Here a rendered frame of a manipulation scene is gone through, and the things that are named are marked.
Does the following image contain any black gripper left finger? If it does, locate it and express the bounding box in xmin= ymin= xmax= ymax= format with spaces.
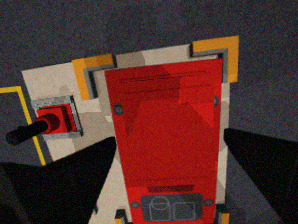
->
xmin=0 ymin=136 xmax=117 ymax=224

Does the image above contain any yellow rectangular frame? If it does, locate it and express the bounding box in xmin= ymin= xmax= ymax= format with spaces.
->
xmin=0 ymin=86 xmax=46 ymax=165

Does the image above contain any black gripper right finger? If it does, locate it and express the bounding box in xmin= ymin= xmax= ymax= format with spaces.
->
xmin=223 ymin=128 xmax=298 ymax=224

